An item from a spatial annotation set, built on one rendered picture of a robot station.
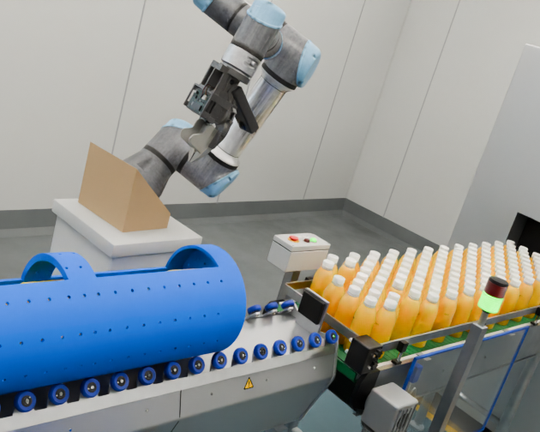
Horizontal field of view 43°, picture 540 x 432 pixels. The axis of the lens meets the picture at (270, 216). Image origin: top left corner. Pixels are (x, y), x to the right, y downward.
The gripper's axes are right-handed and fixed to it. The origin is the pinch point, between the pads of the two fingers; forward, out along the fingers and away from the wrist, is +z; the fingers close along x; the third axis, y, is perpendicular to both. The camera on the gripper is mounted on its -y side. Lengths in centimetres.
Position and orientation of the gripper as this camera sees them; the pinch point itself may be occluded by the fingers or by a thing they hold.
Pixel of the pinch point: (195, 158)
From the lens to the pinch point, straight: 146.7
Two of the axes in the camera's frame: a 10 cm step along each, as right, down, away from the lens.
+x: 6.0, 4.3, -6.8
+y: -6.3, -2.7, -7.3
